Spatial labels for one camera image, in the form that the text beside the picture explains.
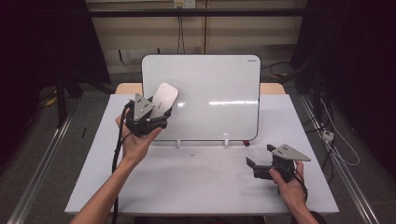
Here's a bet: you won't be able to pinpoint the white table cover sheet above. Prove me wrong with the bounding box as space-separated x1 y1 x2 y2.
64 93 340 217

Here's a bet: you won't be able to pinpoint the white whiteboard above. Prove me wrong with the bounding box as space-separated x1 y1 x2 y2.
141 54 262 143

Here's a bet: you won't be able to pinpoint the brown vertical pipe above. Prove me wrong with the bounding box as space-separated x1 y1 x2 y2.
203 0 208 55

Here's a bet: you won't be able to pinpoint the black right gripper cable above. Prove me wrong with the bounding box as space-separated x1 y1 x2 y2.
290 171 309 203

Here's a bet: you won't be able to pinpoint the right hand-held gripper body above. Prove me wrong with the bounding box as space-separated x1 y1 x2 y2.
269 144 312 184

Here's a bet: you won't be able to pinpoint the aluminium floor rail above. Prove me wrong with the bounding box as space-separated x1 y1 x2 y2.
7 115 73 224
299 95 380 224

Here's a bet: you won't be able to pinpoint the white wall socket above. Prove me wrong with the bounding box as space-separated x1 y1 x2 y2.
173 0 197 9

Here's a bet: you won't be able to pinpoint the person's left hand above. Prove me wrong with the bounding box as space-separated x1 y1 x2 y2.
115 114 163 165

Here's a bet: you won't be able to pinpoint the black curtain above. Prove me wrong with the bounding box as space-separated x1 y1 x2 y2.
289 0 396 178
0 0 112 169

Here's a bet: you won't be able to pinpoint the black metal stand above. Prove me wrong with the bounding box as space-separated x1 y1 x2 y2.
55 71 82 129

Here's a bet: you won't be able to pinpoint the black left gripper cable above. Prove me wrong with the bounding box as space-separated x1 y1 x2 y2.
110 100 135 224

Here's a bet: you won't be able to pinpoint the wooden table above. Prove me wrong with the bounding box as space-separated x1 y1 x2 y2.
114 82 287 95

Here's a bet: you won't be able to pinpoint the black horizontal bar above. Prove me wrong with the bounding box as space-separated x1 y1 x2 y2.
88 7 305 18

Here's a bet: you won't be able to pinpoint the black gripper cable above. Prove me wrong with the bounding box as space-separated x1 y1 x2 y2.
290 171 309 203
110 100 135 224

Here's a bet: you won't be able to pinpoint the white whiteboard eraser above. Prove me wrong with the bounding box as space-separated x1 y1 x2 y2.
148 82 180 119

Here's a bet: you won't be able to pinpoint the black hanging cables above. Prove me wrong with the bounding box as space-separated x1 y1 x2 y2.
177 15 187 55

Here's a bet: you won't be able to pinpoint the white cable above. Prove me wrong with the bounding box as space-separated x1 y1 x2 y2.
319 98 361 167

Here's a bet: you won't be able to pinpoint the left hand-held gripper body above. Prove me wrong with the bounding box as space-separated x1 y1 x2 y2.
124 92 170 138

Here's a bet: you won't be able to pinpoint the person's right hand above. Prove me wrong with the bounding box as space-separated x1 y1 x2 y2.
268 160 308 214

